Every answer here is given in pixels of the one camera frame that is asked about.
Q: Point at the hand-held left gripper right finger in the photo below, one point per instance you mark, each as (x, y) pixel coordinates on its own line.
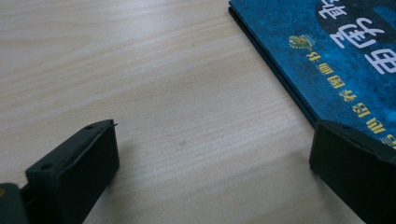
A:
(351, 168)

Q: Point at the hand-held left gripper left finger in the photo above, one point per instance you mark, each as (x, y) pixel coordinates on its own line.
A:
(71, 174)

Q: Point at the blue hardcover picture book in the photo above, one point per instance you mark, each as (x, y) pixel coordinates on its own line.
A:
(327, 62)

